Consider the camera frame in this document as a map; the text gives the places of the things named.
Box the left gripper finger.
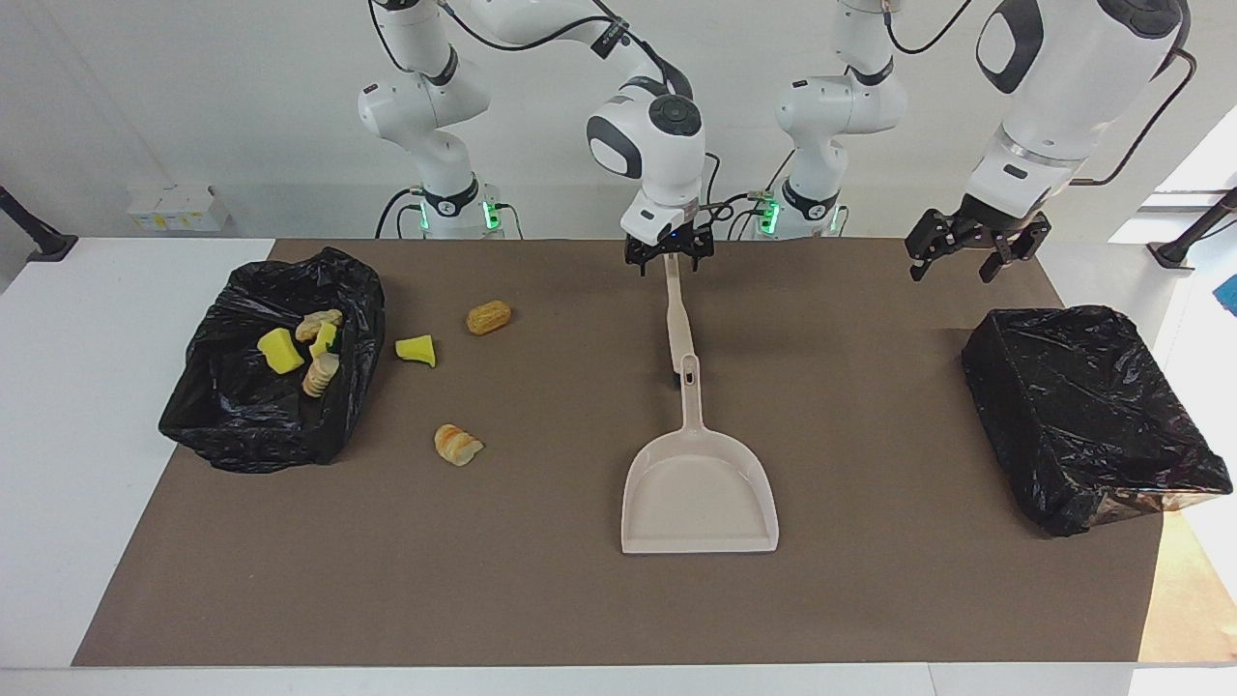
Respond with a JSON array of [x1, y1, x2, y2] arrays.
[[979, 222, 1051, 283], [906, 211, 967, 281]]

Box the beige plastic dustpan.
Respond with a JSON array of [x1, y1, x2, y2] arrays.
[[620, 354, 780, 555]]

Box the white wall socket boxes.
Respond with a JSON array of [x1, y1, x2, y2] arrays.
[[127, 184, 231, 233]]

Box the striped croissant bread piece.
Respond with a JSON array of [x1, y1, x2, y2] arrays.
[[302, 352, 341, 398], [434, 423, 484, 468]]

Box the brown table mat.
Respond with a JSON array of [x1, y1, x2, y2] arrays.
[[71, 239, 1165, 668]]

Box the beige hand brush black bristles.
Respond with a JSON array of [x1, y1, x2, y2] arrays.
[[662, 256, 699, 388]]

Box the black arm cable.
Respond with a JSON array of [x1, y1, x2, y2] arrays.
[[435, 0, 726, 223], [884, 0, 1199, 187]]

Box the black bag covered cardboard box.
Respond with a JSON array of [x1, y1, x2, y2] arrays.
[[961, 305, 1233, 537]]

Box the rumpled black trash bag bin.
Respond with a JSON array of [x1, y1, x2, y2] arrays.
[[158, 246, 387, 474]]

